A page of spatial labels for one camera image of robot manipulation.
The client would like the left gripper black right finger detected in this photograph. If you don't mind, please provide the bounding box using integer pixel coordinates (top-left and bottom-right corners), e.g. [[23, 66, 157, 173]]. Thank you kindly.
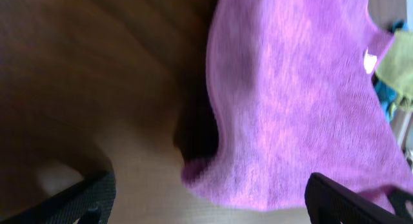
[[305, 173, 412, 224]]

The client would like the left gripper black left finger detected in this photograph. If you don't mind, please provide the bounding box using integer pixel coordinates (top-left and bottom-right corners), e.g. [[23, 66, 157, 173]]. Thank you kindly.
[[1, 172, 116, 224]]

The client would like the large purple microfiber cloth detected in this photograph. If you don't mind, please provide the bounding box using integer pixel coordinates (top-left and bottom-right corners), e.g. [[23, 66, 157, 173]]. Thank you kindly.
[[181, 0, 412, 211]]

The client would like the blue cloth right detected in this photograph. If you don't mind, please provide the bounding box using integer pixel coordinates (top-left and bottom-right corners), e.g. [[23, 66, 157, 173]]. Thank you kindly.
[[372, 19, 408, 123]]

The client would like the crumpled green cloth right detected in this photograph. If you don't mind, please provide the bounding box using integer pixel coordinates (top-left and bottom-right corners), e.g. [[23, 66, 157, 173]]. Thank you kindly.
[[376, 30, 412, 112]]

